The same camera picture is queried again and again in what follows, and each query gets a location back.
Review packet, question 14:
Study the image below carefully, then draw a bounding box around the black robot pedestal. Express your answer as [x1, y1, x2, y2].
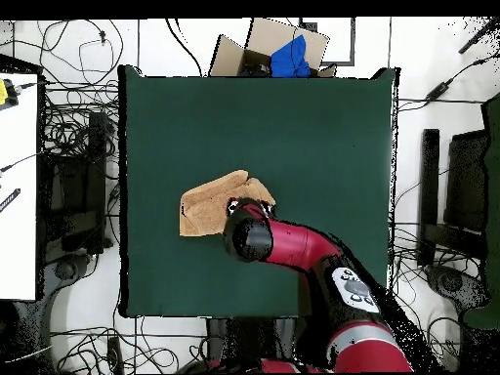
[204, 316, 298, 368]

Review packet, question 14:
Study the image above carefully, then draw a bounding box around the white side table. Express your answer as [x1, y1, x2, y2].
[0, 71, 40, 302]

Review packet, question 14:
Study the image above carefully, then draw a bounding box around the black panel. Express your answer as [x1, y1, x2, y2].
[443, 130, 489, 235]

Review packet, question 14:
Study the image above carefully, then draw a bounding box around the yellow and black device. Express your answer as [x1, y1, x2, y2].
[0, 78, 20, 112]

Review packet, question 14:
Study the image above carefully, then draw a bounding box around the black power strip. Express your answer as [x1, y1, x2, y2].
[106, 336, 125, 374]

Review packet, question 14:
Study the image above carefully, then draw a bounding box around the black rod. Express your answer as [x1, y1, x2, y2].
[458, 17, 500, 55]

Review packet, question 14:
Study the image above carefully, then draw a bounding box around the tan terry towel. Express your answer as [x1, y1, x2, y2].
[178, 169, 277, 238]

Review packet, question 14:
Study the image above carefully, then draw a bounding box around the dark square frame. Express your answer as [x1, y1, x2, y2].
[299, 17, 356, 66]

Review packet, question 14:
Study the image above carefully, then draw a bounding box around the open cardboard box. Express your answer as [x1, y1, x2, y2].
[208, 17, 338, 78]

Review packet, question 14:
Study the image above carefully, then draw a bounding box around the black equipment case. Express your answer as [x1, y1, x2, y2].
[42, 110, 108, 255]

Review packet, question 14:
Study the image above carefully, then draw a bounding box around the black flat strip tool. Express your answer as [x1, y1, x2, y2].
[0, 187, 21, 214]

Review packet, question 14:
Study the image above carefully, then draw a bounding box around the green cloth covered stand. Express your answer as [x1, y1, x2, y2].
[462, 93, 500, 329]

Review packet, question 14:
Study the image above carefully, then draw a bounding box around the blue cloth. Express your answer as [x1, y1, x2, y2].
[270, 34, 313, 78]

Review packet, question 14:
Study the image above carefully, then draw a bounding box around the dark green table cloth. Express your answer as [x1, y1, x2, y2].
[117, 63, 400, 318]

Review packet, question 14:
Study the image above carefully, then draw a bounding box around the black upright bar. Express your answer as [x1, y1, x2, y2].
[418, 128, 441, 268]

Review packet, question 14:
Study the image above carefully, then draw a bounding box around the black power adapter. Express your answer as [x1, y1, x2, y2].
[424, 79, 451, 102]

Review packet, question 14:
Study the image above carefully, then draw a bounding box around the grey pedestal leg with foot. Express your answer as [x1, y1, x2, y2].
[38, 252, 101, 364]
[424, 264, 489, 313]

